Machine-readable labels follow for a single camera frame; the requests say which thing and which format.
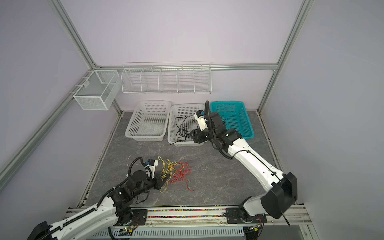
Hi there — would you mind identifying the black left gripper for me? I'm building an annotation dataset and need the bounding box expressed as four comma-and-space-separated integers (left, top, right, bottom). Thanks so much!
133, 173, 170, 198

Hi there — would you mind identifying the yellow cable bundle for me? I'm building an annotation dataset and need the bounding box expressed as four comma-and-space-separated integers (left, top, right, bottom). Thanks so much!
157, 155, 179, 194

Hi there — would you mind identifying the red cable bundle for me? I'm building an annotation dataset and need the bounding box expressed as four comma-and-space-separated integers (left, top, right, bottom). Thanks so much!
167, 161, 195, 192

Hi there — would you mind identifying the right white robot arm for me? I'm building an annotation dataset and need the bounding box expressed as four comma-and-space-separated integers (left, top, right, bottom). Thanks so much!
190, 110, 298, 222

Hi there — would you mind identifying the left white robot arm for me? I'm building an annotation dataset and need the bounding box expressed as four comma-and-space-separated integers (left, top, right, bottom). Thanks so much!
28, 171, 164, 240

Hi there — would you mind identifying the teal plastic basket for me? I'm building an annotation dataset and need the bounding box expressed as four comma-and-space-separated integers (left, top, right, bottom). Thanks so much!
211, 101, 255, 140

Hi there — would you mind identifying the middle white plastic basket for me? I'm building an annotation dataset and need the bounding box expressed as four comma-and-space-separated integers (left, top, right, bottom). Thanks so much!
168, 104, 204, 147

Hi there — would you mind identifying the white plastic basket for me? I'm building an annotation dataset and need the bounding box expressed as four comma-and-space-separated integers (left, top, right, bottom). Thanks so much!
125, 101, 171, 142
168, 104, 204, 147

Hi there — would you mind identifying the left white plastic basket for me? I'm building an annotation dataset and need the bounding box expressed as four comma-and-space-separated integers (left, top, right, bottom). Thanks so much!
125, 101, 171, 142

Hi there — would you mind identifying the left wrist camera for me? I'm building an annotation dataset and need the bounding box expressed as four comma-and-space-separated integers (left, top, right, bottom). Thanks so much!
145, 159, 159, 179

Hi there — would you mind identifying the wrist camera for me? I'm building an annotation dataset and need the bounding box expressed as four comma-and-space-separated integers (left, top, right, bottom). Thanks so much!
194, 110, 208, 131
145, 159, 159, 179

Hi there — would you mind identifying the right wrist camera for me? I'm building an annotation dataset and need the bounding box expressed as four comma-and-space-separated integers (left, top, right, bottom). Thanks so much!
194, 110, 208, 131

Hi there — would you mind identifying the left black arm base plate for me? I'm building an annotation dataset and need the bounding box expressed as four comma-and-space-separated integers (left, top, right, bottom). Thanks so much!
116, 209, 148, 226

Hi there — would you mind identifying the white vented cable duct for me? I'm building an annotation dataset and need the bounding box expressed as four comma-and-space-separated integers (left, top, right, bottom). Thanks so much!
89, 226, 246, 240

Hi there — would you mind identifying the white wire wall shelf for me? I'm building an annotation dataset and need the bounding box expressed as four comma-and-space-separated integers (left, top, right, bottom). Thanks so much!
121, 62, 212, 94

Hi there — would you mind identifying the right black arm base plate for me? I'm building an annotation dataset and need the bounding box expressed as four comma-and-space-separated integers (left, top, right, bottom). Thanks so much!
224, 207, 267, 224

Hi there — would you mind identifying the white mesh wall box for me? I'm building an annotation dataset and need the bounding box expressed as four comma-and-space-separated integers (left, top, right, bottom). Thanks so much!
74, 70, 122, 111

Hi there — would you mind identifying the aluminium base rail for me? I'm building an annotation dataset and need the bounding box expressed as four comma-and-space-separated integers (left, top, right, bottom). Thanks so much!
131, 205, 313, 228

